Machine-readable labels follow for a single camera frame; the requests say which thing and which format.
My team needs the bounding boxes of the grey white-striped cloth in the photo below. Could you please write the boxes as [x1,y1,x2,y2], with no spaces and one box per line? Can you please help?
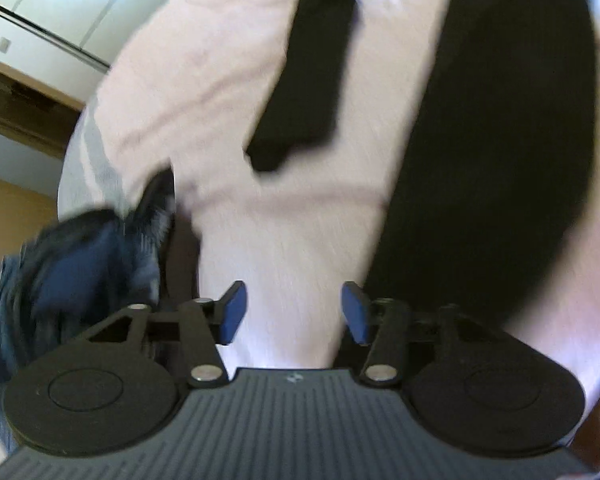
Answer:
[78,104,132,217]

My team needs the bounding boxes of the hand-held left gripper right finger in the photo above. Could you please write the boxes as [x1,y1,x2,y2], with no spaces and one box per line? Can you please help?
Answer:
[341,281,506,389]

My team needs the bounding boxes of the light wooden door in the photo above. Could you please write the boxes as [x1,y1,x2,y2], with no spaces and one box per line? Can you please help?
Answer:
[0,172,59,266]

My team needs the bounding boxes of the white wardrobe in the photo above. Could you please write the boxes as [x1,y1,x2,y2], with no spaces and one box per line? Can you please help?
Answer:
[0,0,201,106]

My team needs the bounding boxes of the dark wooden door frame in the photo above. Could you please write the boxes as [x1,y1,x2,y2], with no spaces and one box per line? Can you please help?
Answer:
[0,52,88,161]

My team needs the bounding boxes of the dark blue clothes pile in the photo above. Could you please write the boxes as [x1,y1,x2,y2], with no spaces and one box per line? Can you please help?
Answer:
[10,169,202,361]

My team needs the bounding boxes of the black long-sleeved top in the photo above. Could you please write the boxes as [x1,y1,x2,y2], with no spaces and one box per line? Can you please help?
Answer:
[244,0,600,333]

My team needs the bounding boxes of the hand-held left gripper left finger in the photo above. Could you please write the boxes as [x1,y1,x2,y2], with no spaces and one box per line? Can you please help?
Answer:
[60,281,248,389]

